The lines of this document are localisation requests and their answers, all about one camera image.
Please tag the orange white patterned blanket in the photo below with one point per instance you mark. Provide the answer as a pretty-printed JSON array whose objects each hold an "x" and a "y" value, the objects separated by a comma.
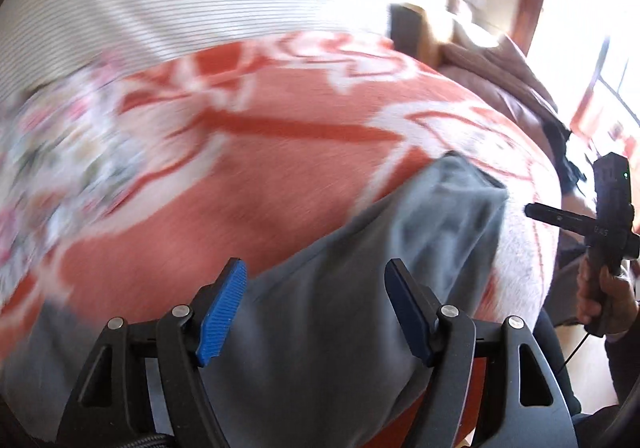
[{"x": 257, "y": 150}]

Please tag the brown wooden chair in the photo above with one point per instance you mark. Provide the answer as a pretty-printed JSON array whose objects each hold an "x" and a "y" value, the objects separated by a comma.
[{"x": 420, "y": 34}]

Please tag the grey fleece pants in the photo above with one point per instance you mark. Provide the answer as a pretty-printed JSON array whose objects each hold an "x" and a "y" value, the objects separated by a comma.
[{"x": 315, "y": 356}]

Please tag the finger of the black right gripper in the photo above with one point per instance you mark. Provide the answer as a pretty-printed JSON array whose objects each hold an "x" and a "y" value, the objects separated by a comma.
[{"x": 568, "y": 221}]

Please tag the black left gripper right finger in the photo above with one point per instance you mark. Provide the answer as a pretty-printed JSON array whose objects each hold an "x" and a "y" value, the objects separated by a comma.
[{"x": 499, "y": 368}]

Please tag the floral ruffled pillow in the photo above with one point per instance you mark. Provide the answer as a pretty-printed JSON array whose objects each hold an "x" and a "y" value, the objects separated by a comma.
[{"x": 65, "y": 162}]

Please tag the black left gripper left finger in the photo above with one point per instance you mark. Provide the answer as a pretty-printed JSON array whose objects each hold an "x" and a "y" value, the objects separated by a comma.
[{"x": 110, "y": 404}]

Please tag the person's right hand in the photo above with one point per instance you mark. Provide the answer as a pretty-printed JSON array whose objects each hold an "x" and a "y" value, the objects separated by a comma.
[{"x": 599, "y": 292}]

